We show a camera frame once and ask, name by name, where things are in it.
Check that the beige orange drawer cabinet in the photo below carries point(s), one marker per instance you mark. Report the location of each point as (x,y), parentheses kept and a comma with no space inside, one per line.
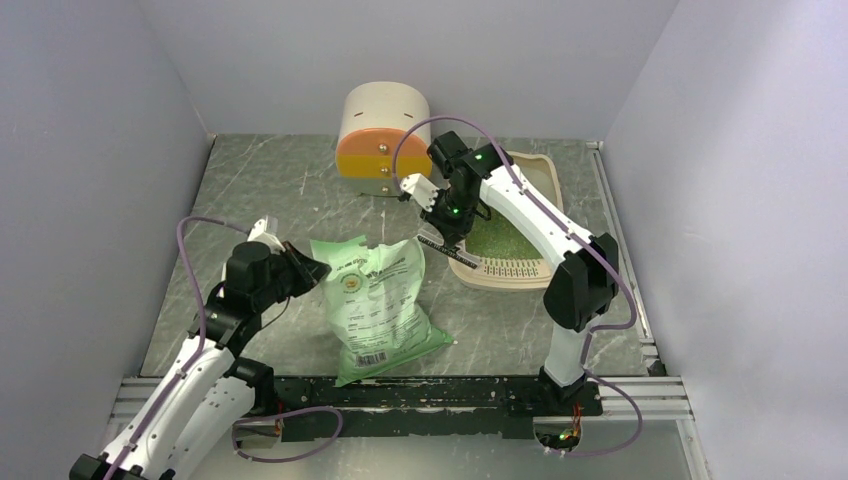
(369,151)

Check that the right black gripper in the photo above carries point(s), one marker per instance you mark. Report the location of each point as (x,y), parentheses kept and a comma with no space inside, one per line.
(452,232)

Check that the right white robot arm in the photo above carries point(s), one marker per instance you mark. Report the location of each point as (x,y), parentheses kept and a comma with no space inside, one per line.
(584,265)

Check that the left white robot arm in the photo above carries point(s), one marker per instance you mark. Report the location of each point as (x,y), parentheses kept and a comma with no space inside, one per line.
(210,385)

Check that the beige litter box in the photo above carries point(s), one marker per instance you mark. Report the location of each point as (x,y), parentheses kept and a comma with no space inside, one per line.
(508,261)

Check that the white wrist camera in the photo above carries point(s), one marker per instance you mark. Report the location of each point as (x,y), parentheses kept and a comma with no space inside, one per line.
(420,189)
(265,231)

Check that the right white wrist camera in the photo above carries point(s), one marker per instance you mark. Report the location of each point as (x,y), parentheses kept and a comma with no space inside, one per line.
(420,189)

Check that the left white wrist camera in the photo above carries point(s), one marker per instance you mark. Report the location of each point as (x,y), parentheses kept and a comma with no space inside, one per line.
(265,231)

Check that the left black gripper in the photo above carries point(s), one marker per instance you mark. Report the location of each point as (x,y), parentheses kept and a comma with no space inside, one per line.
(308,273)

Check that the green litter bag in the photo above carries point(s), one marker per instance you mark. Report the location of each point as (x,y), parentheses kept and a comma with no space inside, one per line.
(371,305)

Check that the black mounting rail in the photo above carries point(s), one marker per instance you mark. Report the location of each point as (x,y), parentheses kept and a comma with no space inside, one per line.
(384,407)

